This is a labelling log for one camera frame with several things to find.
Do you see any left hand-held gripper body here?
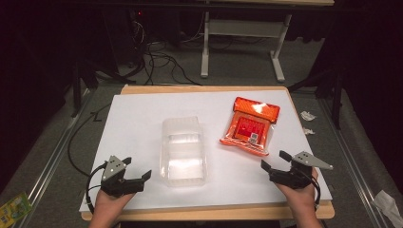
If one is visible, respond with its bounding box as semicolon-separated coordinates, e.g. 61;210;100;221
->
100;155;143;199

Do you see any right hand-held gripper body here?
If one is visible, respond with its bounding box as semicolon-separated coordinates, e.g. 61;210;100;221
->
268;150;335;190

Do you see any orange snack packet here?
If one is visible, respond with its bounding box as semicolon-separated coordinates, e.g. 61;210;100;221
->
219;96;281;158

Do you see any clear plastic container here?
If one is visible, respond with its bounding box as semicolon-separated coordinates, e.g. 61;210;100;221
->
159;115;208;188

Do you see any person's right hand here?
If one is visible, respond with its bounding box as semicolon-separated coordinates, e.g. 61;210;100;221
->
274;167;319;220

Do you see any person's left hand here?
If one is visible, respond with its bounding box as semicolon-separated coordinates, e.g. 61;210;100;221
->
89;189;136;220

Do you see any white table sheet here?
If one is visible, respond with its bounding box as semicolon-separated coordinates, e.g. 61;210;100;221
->
79;89;334;214

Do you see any wooden table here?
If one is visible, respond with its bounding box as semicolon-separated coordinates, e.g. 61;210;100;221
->
80;84;336;222

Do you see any black metal stand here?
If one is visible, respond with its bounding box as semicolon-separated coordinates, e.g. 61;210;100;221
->
287;67;346;130
69;58;100;119

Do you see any white crumpled cloth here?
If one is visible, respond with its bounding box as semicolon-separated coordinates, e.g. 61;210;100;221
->
372;189;403;228

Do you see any green yellow packet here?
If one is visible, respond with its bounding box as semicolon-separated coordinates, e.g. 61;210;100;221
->
0;192;33;228

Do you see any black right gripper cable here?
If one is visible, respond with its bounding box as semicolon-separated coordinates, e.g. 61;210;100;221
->
310;176;322;211

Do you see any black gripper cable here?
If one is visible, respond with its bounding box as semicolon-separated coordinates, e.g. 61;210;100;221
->
85;161;109;215
310;176;322;211

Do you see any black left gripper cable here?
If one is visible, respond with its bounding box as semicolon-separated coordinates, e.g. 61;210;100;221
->
85;161;109;215

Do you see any black floor cable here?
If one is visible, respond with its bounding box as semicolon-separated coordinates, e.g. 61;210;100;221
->
67;103;112;179

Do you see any metal floor rail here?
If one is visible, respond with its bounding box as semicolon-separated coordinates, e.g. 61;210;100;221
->
13;89;96;228
317;98;393;228

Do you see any tangle of black cables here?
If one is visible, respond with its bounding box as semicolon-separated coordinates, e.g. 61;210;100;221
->
94;10;205;87

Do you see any white desk frame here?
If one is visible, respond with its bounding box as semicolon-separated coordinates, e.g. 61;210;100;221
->
200;0;336;85

